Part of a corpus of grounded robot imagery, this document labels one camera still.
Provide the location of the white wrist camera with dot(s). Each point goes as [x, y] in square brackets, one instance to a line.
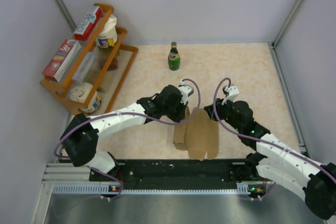
[186, 91]
[231, 93]

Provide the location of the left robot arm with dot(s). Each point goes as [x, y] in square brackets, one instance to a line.
[80, 138]

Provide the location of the red white box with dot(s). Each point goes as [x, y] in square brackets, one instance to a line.
[62, 59]
[88, 23]

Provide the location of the grey cable duct rail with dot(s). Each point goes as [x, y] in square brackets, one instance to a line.
[80, 180]

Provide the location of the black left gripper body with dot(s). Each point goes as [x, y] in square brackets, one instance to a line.
[175, 111]

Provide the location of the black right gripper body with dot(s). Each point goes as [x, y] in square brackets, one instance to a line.
[225, 113]

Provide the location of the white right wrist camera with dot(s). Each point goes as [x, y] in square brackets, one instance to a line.
[231, 93]

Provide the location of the red white box upper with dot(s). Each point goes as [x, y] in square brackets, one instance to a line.
[88, 23]

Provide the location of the green glass bottle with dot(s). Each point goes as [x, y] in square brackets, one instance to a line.
[174, 57]

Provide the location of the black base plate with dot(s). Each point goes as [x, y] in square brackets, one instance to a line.
[187, 174]

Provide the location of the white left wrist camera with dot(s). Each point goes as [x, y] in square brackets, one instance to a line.
[186, 91]

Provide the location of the orange wooden rack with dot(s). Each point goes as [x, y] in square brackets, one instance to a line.
[104, 68]

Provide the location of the red white box lower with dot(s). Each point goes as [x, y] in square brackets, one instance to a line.
[62, 59]

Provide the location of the brown cardboard box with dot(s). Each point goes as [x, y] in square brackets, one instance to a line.
[199, 137]

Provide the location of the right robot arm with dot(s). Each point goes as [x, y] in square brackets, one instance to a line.
[312, 181]

